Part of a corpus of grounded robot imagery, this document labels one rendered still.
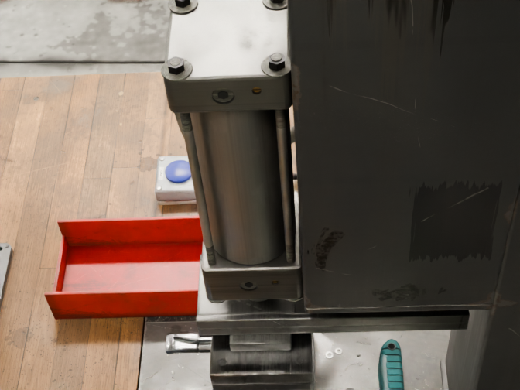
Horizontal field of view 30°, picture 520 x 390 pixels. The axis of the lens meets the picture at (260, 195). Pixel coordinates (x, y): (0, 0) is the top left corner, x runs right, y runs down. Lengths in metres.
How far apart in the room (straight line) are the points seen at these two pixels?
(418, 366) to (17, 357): 0.51
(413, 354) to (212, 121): 0.60
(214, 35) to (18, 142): 0.85
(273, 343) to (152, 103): 0.66
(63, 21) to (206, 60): 2.45
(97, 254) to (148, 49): 1.67
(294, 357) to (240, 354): 0.05
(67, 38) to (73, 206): 1.68
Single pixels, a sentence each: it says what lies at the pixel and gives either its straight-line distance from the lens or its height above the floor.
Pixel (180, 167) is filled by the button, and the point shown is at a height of 0.94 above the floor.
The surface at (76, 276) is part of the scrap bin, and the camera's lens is 1.34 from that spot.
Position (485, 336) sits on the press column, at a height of 1.18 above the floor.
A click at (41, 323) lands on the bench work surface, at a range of 1.32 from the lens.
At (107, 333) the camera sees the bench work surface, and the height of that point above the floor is 0.90.
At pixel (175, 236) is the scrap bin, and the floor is 0.92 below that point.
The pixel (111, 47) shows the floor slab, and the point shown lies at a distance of 3.00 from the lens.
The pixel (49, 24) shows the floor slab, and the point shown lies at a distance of 3.13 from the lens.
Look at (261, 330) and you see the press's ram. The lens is 0.95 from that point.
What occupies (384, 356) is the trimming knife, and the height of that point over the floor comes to 0.92.
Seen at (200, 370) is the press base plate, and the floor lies 0.90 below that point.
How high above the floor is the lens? 1.98
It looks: 51 degrees down
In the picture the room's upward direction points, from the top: 6 degrees counter-clockwise
